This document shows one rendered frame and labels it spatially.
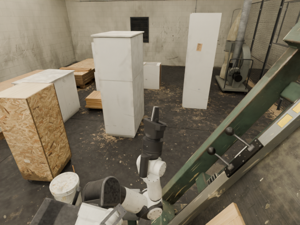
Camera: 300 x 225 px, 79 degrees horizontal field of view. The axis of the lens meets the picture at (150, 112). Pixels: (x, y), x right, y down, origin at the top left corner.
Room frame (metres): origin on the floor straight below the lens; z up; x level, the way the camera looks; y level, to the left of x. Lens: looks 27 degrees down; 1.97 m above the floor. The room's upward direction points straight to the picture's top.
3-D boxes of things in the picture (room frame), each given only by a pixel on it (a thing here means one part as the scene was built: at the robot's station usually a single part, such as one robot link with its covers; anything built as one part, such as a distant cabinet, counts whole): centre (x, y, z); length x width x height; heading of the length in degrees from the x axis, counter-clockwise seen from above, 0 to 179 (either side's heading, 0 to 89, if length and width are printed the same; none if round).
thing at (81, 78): (6.61, 2.33, 0.23); 2.45 x 1.03 x 0.45; 170
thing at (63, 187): (1.43, 0.94, 0.24); 0.32 x 0.30 x 0.47; 170
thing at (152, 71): (5.60, -0.03, 0.36); 0.58 x 0.45 x 0.72; 80
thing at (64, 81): (3.52, 2.04, 0.48); 1.00 x 0.64 x 0.95; 170
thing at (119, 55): (3.20, 0.48, 0.88); 0.90 x 0.60 x 1.75; 170
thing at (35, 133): (1.94, 1.42, 0.63); 0.50 x 0.42 x 1.25; 175
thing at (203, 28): (4.29, -1.13, 1.03); 0.61 x 0.58 x 2.05; 170
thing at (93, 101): (4.09, 1.24, 0.15); 0.61 x 0.52 x 0.31; 170
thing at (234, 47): (5.58, -2.54, 1.10); 1.37 x 0.70 x 2.20; 170
